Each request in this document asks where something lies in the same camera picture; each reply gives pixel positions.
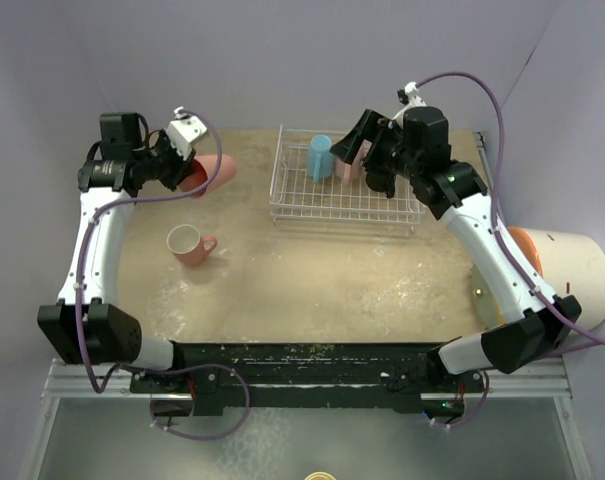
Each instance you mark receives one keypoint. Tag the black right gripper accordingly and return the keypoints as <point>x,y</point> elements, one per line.
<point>371,126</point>

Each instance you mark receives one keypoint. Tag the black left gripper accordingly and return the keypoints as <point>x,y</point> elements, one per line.
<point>181,164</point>

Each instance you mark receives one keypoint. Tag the salmon pink cup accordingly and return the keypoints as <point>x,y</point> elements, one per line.
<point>205,177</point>

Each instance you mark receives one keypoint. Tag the light pink mug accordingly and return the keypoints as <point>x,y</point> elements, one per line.
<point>350,172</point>

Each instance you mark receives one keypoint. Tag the blue cup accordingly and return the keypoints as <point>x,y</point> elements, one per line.
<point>320,161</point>

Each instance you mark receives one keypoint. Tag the salmon pink mug with handle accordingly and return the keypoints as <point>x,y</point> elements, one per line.
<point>189,246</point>

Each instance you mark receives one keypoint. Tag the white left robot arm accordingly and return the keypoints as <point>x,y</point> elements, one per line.
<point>85,324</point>

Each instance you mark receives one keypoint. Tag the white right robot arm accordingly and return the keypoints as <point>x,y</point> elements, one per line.
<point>536,319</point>

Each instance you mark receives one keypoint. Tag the black mug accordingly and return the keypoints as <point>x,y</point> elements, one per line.
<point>381,183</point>

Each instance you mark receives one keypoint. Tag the cream cylinder with orange lid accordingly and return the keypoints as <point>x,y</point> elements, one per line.
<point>572,264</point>

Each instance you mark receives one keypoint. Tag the yellow round object at bottom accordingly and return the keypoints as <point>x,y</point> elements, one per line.
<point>320,475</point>

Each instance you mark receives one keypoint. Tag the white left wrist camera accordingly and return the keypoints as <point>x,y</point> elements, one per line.
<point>184,130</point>

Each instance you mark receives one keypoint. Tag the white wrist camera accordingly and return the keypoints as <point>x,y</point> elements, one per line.
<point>184,130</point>
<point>409,96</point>

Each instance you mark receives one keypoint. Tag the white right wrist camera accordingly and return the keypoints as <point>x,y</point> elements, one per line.
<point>409,96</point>

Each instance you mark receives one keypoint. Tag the white wire dish rack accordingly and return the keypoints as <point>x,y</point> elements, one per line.
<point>293,194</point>

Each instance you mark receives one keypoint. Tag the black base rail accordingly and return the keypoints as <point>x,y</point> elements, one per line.
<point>395,376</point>

